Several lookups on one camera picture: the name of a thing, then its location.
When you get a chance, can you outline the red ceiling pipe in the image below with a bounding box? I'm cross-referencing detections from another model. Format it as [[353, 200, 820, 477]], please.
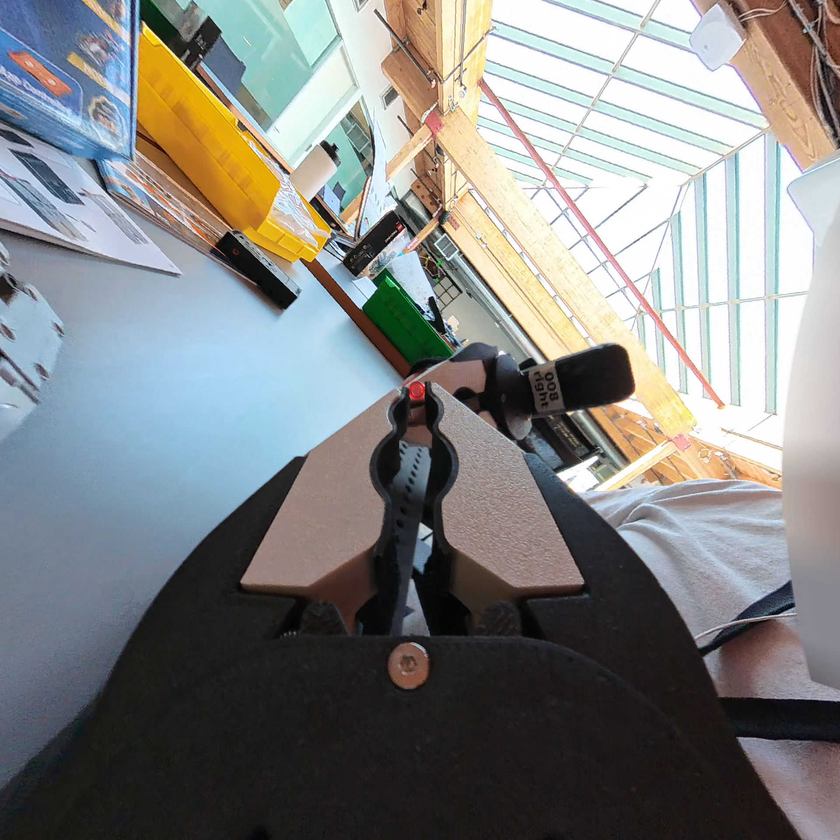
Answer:
[[478, 79, 727, 410]]

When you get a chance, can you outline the yellow plastic bin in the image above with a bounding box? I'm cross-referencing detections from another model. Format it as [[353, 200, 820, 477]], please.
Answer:
[[136, 23, 332, 263]]

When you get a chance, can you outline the white paper towel roll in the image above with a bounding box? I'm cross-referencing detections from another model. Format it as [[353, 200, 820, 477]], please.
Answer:
[[289, 140, 343, 203]]

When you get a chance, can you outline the black bar-shaped device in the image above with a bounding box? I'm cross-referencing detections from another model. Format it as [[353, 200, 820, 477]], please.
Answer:
[[214, 230, 303, 310]]

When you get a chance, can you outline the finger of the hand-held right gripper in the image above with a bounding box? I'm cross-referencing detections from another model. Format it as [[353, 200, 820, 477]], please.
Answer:
[[403, 356, 460, 395]]

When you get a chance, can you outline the white ceiling device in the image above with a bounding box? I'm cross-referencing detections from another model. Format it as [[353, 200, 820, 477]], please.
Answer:
[[688, 3, 748, 72]]

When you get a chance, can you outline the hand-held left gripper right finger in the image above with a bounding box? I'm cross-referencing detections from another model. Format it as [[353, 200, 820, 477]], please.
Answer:
[[424, 384, 585, 626]]

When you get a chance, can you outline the green plastic bin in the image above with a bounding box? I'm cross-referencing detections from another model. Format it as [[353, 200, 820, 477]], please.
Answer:
[[362, 272, 455, 363]]

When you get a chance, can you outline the thin white cable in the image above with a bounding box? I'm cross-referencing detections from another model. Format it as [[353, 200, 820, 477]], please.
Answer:
[[692, 607, 798, 643]]

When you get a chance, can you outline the grey toy brick assembly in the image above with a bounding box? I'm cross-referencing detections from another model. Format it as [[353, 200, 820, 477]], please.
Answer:
[[0, 243, 67, 442]]

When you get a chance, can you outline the orange printed flat box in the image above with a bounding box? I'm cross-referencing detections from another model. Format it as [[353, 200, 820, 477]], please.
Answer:
[[98, 152, 232, 256]]

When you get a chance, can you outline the person's white shirt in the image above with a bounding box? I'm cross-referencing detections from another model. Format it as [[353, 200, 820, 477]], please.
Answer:
[[581, 479, 840, 840]]

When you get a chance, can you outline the clear plastic bag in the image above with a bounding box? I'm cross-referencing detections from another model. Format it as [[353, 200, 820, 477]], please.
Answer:
[[268, 180, 330, 238]]

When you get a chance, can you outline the black toy beam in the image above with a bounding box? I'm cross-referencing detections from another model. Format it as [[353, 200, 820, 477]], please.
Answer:
[[384, 438, 435, 635]]

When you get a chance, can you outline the open instruction booklet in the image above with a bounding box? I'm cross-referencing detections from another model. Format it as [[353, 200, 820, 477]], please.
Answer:
[[0, 121, 183, 275]]

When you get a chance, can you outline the black shoulder strap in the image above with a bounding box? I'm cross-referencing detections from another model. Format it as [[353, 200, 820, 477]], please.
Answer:
[[718, 697, 840, 744], [697, 581, 798, 655]]

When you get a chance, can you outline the black printed carton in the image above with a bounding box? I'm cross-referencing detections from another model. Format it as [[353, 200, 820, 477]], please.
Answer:
[[342, 210, 408, 277]]

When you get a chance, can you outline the grey desk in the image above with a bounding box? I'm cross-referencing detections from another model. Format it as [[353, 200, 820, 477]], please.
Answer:
[[0, 118, 411, 795]]

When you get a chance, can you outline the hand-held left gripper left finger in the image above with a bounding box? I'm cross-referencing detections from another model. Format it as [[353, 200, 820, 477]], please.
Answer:
[[241, 387, 409, 632]]

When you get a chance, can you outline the blue printed toy box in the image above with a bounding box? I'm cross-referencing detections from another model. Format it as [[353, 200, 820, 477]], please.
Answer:
[[0, 0, 141, 162]]

